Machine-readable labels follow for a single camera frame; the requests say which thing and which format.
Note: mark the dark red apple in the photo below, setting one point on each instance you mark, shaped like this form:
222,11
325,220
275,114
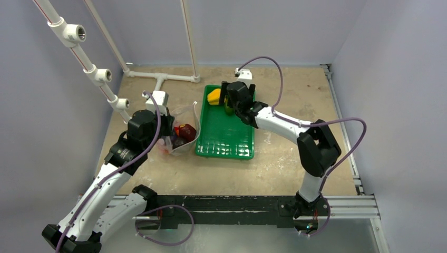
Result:
187,132

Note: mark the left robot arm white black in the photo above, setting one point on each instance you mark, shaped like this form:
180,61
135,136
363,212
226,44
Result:
88,225

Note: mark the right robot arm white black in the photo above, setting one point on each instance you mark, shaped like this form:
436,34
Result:
317,147

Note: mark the green plastic tray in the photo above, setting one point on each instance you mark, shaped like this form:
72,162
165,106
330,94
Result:
222,135

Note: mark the clear zip top bag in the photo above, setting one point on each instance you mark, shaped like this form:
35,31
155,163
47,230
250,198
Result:
184,115

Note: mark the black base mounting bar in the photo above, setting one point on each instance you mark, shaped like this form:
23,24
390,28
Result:
278,211

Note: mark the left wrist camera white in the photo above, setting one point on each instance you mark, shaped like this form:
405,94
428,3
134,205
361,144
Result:
160,98

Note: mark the dark purple plum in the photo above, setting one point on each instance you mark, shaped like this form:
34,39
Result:
178,142

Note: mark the yellow bell pepper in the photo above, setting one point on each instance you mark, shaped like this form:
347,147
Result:
213,98

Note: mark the red tomato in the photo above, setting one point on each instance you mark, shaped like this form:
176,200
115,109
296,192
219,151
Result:
164,146

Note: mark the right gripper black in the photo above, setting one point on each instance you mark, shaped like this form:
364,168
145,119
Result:
230,101

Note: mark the aluminium frame rail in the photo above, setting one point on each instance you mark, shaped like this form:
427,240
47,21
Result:
98,214

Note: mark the green orange mango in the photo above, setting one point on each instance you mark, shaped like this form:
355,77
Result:
228,109

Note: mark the white PVC pipe frame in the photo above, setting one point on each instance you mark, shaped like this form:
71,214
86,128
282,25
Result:
72,35

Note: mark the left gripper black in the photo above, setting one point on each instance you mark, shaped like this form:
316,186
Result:
168,120

